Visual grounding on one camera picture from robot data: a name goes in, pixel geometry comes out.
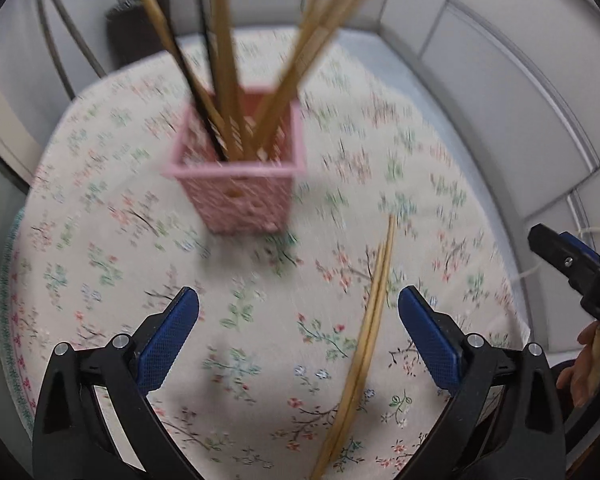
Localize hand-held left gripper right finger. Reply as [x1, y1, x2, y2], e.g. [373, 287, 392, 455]
[397, 285, 566, 480]

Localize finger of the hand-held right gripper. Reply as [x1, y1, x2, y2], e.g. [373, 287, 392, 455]
[527, 224, 600, 302]
[560, 232, 600, 277]

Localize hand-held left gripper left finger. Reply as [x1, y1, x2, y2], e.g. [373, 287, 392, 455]
[32, 286, 201, 480]

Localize pink perforated chopstick holder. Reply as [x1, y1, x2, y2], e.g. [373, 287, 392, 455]
[162, 87, 308, 235]

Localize black chopstick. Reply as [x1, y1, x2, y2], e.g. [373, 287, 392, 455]
[195, 0, 222, 126]
[164, 7, 228, 162]

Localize bunch of bamboo chopsticks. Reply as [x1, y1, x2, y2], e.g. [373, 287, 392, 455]
[207, 0, 388, 161]

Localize person's right hand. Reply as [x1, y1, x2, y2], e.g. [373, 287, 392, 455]
[556, 320, 600, 408]

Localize floral tablecloth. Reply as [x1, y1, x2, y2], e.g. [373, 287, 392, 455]
[0, 27, 533, 480]

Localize white kitchen counter cabinets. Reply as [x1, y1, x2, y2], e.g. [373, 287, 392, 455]
[110, 0, 600, 261]

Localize brown trash bin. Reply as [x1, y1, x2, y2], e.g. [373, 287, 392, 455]
[105, 0, 178, 70]

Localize grey mop pole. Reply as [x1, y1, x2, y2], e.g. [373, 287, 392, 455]
[44, 0, 107, 77]
[34, 0, 76, 101]

